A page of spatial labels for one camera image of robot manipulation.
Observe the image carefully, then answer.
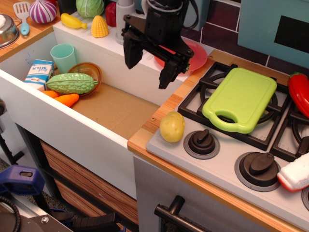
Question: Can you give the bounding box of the orange translucent bowl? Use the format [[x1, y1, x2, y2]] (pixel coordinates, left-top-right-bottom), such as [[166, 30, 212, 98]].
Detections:
[[69, 62, 102, 97]]

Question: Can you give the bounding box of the black oven door handle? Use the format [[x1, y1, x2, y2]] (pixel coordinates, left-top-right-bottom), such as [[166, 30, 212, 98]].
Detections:
[[154, 195, 209, 232]]

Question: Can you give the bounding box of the small black stove knob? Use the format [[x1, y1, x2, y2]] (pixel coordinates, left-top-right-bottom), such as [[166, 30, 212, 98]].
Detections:
[[183, 129, 220, 160]]

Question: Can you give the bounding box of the grey toy faucet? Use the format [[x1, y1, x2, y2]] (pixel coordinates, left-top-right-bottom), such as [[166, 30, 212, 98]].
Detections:
[[115, 0, 148, 45]]

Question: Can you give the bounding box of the orange toy carrot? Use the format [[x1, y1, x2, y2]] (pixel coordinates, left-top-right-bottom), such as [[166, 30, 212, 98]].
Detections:
[[55, 93, 79, 107], [42, 90, 60, 99]]

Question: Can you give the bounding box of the blue clamp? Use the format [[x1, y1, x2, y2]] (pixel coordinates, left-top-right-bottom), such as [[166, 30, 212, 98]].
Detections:
[[0, 165, 45, 195]]

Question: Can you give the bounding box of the yellow toy corn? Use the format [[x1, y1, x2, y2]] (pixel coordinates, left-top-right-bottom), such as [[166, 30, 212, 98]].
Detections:
[[91, 15, 109, 38]]

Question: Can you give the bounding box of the grey stove top panel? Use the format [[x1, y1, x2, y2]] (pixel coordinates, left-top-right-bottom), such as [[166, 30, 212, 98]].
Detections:
[[146, 61, 309, 232]]

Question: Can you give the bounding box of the yellow toy banana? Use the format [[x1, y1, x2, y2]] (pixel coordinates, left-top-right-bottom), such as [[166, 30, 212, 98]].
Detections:
[[60, 13, 87, 29]]

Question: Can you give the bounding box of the red toy bell pepper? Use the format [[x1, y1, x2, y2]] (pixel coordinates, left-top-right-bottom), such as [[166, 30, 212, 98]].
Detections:
[[105, 2, 116, 27]]

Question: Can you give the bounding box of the black right burner grate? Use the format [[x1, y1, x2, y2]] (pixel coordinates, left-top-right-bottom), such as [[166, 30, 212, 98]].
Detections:
[[271, 102, 309, 162]]

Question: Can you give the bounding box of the teal plastic cup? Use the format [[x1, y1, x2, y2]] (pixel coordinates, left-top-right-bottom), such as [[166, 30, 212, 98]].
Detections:
[[50, 43, 77, 73]]

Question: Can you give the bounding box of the green plastic cutting board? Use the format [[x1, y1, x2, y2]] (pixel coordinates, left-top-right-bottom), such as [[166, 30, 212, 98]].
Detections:
[[202, 68, 277, 134]]

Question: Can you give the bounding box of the metal pot with lid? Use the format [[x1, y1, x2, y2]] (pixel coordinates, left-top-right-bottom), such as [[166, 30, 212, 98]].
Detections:
[[0, 14, 22, 49]]

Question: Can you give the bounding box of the green toy bitter gourd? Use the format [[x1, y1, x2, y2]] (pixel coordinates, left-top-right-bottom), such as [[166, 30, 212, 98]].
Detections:
[[46, 73, 98, 95]]

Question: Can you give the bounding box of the white blue toy spatula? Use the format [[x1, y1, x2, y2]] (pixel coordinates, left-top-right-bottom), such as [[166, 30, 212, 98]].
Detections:
[[13, 1, 30, 36]]

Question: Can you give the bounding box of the purple striped toy onion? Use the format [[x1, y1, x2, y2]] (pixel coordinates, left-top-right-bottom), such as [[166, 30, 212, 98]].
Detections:
[[29, 0, 57, 24]]

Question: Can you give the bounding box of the red toy chili pepper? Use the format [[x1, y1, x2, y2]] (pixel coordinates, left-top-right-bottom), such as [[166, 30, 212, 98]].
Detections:
[[288, 72, 309, 117]]

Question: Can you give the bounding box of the red plastic plate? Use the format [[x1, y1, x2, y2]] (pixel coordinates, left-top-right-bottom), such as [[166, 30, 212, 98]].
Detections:
[[154, 40, 208, 73]]

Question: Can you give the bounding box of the yellow toy potato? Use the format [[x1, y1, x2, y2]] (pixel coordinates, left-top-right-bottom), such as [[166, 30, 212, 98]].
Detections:
[[159, 111, 185, 143]]

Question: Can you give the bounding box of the large black stove knob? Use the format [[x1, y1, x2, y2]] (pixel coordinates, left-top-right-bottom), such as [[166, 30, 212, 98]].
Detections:
[[235, 152, 281, 192]]

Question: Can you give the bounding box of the black left burner grate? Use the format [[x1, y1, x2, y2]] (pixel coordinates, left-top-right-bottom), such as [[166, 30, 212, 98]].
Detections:
[[178, 62, 288, 150]]

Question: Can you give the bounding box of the white red toy bottle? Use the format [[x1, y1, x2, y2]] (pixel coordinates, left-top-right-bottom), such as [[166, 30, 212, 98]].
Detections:
[[277, 153, 309, 192]]

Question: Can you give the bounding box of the green toy cabbage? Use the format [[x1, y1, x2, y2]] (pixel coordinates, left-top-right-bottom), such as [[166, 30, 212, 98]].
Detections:
[[76, 0, 105, 18]]

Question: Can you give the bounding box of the black burner grate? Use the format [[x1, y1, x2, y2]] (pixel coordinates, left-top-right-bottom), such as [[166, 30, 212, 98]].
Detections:
[[271, 102, 309, 162], [178, 62, 288, 150]]

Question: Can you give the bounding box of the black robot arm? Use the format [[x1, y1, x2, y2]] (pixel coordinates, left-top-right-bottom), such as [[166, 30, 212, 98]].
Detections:
[[122, 0, 198, 89]]

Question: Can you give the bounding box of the toy milk carton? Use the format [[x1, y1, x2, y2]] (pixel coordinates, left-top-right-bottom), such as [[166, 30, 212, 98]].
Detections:
[[24, 59, 54, 91]]

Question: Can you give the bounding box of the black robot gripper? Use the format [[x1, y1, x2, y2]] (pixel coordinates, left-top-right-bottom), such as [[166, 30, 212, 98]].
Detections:
[[122, 4, 194, 89]]

